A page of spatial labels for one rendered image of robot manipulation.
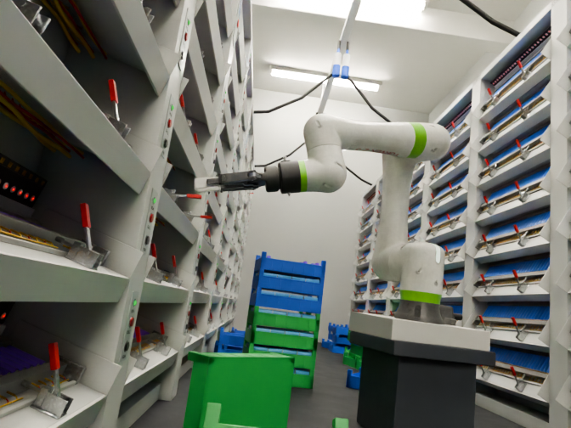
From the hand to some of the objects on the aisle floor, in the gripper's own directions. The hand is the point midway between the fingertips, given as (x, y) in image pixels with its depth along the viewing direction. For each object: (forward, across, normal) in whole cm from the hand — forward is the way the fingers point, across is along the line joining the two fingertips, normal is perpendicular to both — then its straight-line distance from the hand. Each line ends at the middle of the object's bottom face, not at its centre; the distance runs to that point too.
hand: (206, 184), depth 126 cm
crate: (-2, +4, +66) cm, 66 cm away
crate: (-17, -88, +70) cm, 113 cm away
